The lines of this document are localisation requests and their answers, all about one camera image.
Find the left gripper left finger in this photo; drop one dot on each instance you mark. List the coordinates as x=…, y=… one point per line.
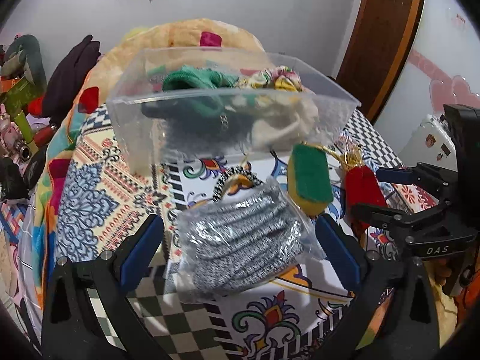
x=70, y=327

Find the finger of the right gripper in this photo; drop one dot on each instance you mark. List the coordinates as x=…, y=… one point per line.
x=394, y=176
x=379, y=216

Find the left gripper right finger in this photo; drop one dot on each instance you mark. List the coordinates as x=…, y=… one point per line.
x=410, y=327

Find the red tasselled charm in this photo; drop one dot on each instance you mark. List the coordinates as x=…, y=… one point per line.
x=360, y=183

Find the green and yellow sponge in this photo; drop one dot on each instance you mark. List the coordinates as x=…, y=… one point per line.
x=308, y=181

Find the white sock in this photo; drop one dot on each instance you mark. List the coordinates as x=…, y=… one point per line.
x=279, y=120

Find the bagged grey steel scourers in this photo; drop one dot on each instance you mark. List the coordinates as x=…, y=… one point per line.
x=230, y=246

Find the yellow floral scrunchie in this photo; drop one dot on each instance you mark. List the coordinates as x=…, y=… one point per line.
x=277, y=78

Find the green knitted cloth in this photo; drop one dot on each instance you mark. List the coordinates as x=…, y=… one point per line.
x=202, y=83

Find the clear plastic storage box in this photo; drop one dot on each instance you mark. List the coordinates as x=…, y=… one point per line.
x=142, y=82

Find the person's right hand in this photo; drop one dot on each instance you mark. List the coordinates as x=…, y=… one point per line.
x=447, y=272

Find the beige patchwork fleece blanket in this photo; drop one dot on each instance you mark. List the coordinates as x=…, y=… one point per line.
x=98, y=82

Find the white wardrobe sliding door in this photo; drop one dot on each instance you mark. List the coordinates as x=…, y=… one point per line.
x=442, y=68

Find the brown wooden door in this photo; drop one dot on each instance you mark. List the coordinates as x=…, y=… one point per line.
x=381, y=40

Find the red cylindrical can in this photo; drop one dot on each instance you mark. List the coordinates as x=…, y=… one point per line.
x=43, y=136

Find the green bottle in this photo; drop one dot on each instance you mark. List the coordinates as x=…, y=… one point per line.
x=26, y=131

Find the pink rabbit doll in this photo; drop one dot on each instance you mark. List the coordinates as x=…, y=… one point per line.
x=9, y=132

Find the red heart cushion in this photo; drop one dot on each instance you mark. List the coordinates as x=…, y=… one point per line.
x=34, y=108

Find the green cardboard box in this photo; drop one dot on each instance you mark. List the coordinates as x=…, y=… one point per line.
x=19, y=95

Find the dark purple jacket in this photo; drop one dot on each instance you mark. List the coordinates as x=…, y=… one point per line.
x=67, y=79

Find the grey green plush toy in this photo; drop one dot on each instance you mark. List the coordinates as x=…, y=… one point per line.
x=23, y=59

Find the yellow round cushion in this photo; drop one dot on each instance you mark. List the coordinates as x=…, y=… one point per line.
x=134, y=32

